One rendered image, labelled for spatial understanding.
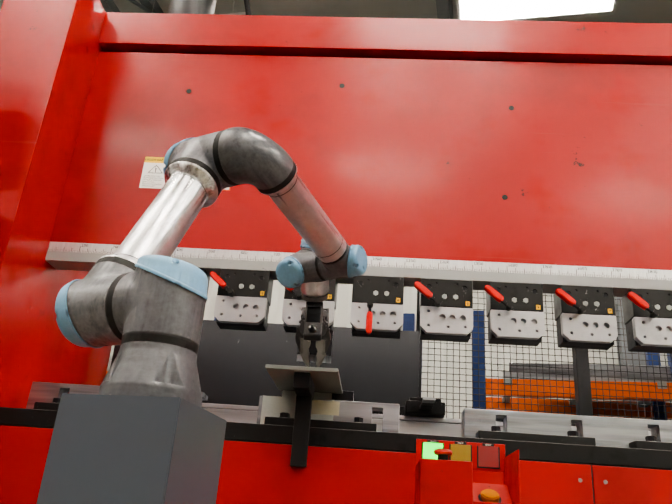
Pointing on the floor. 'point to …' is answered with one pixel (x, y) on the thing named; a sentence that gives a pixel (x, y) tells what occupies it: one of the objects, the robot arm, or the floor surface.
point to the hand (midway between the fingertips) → (312, 364)
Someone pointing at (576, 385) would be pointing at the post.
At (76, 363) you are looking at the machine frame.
